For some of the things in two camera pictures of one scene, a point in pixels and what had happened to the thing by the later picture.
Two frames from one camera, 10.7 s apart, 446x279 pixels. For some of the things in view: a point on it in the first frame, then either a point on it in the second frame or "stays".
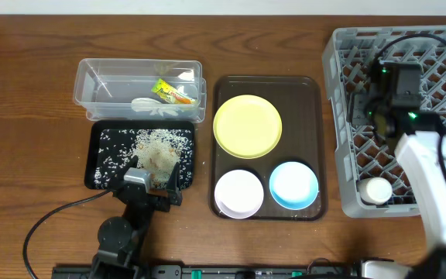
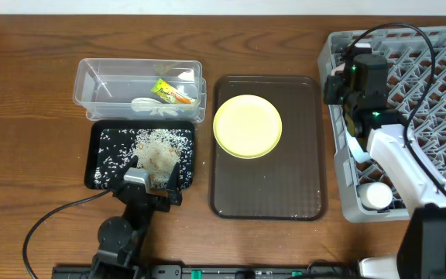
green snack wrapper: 171,93 stays
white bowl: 238,194 to 355,149
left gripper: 155,199 stays
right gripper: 359,108 to 332,91
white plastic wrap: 154,106 stays
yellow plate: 247,126 stays
